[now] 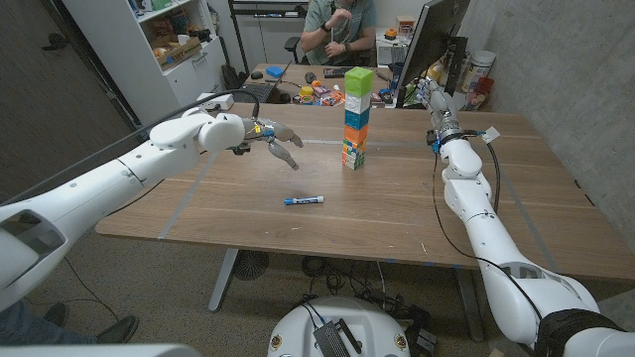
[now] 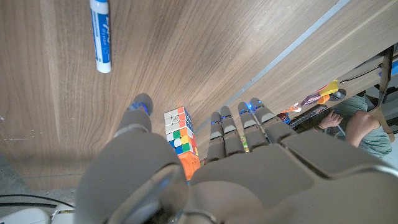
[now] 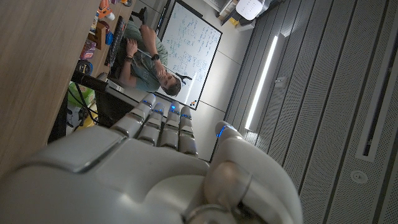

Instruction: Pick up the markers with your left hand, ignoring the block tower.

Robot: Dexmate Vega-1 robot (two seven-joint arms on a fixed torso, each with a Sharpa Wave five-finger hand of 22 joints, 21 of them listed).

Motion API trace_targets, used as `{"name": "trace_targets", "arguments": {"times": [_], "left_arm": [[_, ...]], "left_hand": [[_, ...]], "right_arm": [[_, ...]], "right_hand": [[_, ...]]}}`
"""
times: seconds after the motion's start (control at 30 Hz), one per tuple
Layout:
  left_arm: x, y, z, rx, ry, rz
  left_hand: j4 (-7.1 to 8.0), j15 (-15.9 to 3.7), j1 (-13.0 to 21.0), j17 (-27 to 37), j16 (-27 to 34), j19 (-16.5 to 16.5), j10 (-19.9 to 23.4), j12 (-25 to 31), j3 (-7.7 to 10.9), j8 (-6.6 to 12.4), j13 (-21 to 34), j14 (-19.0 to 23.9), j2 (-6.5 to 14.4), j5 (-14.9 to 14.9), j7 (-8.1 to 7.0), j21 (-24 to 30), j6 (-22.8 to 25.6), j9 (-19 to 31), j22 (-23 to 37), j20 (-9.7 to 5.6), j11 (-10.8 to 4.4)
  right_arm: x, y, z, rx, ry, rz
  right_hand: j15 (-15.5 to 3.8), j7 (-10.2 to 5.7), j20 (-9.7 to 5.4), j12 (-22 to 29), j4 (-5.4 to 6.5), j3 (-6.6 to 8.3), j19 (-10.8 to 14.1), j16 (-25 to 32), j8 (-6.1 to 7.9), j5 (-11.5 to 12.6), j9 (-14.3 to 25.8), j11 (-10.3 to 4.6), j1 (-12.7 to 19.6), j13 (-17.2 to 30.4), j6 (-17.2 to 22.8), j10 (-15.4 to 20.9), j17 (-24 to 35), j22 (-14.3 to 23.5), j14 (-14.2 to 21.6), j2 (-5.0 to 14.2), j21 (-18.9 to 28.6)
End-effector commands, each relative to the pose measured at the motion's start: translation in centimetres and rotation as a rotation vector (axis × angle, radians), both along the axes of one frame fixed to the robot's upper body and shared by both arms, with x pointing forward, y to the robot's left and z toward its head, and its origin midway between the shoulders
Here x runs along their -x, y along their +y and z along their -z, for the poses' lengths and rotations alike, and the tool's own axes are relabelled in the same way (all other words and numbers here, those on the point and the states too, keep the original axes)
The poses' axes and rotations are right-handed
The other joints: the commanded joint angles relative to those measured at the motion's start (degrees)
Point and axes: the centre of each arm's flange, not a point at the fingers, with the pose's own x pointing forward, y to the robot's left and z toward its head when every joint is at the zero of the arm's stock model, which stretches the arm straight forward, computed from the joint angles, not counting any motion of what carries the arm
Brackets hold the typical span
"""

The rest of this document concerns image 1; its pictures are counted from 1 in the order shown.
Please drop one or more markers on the person in blue jeans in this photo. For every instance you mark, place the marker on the person in blue jeans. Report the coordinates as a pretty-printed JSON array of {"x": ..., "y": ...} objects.
[{"x": 35, "y": 327}]

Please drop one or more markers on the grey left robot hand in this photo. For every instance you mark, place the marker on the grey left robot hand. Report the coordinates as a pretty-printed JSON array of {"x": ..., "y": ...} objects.
[{"x": 268, "y": 131}]

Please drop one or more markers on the black computer monitor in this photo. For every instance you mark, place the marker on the black computer monitor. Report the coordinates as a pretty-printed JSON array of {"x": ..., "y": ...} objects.
[{"x": 431, "y": 35}]

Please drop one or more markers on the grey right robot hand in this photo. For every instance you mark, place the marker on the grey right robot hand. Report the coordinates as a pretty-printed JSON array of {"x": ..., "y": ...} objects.
[{"x": 441, "y": 111}]

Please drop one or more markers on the black keyboard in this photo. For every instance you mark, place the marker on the black keyboard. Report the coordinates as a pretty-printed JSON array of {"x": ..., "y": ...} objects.
[{"x": 337, "y": 72}]

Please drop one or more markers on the pile of colourful packets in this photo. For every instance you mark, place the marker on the pile of colourful packets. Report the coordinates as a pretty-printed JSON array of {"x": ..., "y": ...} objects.
[{"x": 328, "y": 95}]

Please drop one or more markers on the black office chair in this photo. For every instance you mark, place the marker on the black office chair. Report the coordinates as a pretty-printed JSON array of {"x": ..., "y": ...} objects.
[{"x": 293, "y": 45}]

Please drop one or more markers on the small cardboard box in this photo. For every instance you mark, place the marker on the small cardboard box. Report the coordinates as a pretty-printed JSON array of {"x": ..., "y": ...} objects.
[{"x": 405, "y": 23}]

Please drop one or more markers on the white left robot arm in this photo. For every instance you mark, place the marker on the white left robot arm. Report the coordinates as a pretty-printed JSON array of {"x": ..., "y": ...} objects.
[{"x": 99, "y": 188}]

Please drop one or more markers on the grey computer mouse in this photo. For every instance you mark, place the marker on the grey computer mouse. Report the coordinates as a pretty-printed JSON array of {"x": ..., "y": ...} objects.
[{"x": 310, "y": 77}]

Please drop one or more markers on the black shoe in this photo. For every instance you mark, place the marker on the black shoe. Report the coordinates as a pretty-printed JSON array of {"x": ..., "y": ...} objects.
[{"x": 119, "y": 329}]

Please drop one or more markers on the white table leg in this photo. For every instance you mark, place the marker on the white table leg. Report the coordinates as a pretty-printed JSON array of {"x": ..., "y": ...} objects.
[{"x": 223, "y": 280}]

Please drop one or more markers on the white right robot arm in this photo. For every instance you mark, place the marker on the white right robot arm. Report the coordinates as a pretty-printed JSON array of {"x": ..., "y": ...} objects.
[{"x": 476, "y": 198}]

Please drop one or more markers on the white block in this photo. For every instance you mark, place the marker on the white block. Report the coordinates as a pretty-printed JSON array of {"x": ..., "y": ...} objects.
[{"x": 357, "y": 104}]

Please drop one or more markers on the black device on torso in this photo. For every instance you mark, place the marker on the black device on torso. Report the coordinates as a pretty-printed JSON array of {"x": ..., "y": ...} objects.
[{"x": 330, "y": 342}]

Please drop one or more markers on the white robot torso base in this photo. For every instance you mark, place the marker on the white robot torso base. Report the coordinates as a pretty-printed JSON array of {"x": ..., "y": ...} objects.
[{"x": 342, "y": 317}]

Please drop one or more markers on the person in green t-shirt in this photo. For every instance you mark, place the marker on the person in green t-shirt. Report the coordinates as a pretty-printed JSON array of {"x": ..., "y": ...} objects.
[{"x": 342, "y": 25}]

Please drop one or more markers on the teal block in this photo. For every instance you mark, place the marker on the teal block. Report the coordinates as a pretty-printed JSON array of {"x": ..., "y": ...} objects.
[{"x": 356, "y": 120}]

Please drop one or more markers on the yellow round container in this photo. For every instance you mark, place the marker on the yellow round container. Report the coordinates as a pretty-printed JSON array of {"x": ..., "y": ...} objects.
[{"x": 306, "y": 91}]

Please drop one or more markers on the blue box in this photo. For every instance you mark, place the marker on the blue box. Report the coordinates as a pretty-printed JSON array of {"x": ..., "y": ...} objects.
[{"x": 275, "y": 71}]

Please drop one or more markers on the cardboard box with items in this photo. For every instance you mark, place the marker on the cardboard box with items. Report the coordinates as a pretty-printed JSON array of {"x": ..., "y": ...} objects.
[{"x": 178, "y": 52}]

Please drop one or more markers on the green block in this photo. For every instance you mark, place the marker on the green block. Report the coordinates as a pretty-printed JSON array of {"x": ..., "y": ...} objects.
[{"x": 358, "y": 82}]

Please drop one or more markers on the white marker with blue cap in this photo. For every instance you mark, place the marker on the white marker with blue cap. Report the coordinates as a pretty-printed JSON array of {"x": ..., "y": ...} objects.
[{"x": 305, "y": 200}]

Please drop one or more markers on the white shelf cabinet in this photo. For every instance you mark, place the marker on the white shelf cabinet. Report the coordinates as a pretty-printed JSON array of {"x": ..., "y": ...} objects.
[{"x": 149, "y": 79}]

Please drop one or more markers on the round black floor fan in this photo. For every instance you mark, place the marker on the round black floor fan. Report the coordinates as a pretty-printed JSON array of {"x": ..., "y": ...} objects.
[{"x": 250, "y": 265}]

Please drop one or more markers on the orange block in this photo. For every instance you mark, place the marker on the orange block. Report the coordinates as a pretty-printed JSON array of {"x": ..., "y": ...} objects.
[{"x": 355, "y": 135}]

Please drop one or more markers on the dark table leg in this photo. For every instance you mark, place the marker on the dark table leg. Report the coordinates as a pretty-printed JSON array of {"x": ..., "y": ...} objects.
[{"x": 469, "y": 302}]

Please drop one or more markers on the multicolour puzzle cube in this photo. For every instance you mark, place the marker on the multicolour puzzle cube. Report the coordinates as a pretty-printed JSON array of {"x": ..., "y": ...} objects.
[
  {"x": 353, "y": 147},
  {"x": 353, "y": 160}
]

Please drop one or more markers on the white plastic tub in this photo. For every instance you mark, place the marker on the white plastic tub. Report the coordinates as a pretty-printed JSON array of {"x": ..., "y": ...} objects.
[{"x": 480, "y": 67}]

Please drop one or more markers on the black laptop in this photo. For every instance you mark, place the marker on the black laptop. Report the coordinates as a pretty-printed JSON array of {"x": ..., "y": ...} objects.
[{"x": 255, "y": 92}]

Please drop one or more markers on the black computer mouse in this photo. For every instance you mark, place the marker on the black computer mouse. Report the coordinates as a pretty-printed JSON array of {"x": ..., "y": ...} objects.
[{"x": 256, "y": 75}]

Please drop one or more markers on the white power strip box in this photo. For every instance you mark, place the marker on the white power strip box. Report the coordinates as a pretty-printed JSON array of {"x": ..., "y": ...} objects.
[{"x": 220, "y": 101}]

